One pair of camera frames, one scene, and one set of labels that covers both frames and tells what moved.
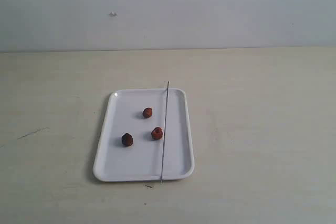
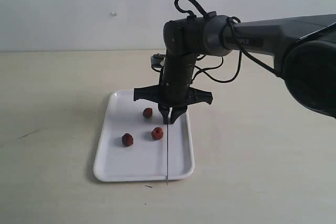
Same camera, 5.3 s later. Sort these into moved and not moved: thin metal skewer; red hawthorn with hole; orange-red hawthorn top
Moved: thin metal skewer
Not moved: red hawthorn with hole; orange-red hawthorn top
